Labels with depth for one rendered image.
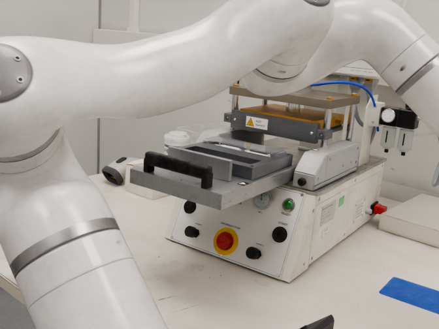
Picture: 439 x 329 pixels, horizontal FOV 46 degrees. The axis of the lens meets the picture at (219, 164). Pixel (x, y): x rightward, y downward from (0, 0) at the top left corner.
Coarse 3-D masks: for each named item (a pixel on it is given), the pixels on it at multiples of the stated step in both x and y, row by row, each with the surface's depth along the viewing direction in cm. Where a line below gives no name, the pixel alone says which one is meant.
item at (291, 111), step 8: (272, 104) 137; (280, 104) 138; (288, 104) 126; (296, 104) 126; (256, 112) 124; (264, 112) 123; (272, 112) 123; (280, 112) 124; (288, 112) 125; (296, 112) 126; (304, 112) 127; (312, 112) 128; (320, 112) 129; (304, 120) 117; (312, 120) 116; (320, 120) 117; (336, 120) 124; (320, 128) 118; (336, 128) 126
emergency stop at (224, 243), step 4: (224, 232) 113; (228, 232) 113; (220, 236) 113; (224, 236) 113; (228, 236) 112; (232, 236) 113; (216, 240) 114; (220, 240) 113; (224, 240) 113; (228, 240) 112; (232, 240) 112; (220, 244) 113; (224, 244) 112; (228, 244) 112; (232, 244) 112; (220, 248) 113; (224, 248) 112; (228, 248) 112
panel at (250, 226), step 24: (288, 192) 109; (192, 216) 120; (216, 216) 116; (240, 216) 113; (264, 216) 110; (288, 216) 108; (192, 240) 118; (240, 240) 112; (264, 240) 109; (288, 240) 106; (240, 264) 110; (264, 264) 108
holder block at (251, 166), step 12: (192, 144) 112; (204, 144) 113; (216, 156) 103; (228, 156) 107; (240, 156) 105; (252, 156) 105; (288, 156) 108; (240, 168) 98; (252, 168) 97; (264, 168) 100; (276, 168) 105
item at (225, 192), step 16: (192, 160) 99; (208, 160) 97; (224, 160) 95; (144, 176) 97; (160, 176) 95; (176, 176) 96; (224, 176) 95; (272, 176) 102; (288, 176) 108; (176, 192) 93; (192, 192) 91; (208, 192) 89; (224, 192) 89; (240, 192) 92; (256, 192) 97; (224, 208) 89
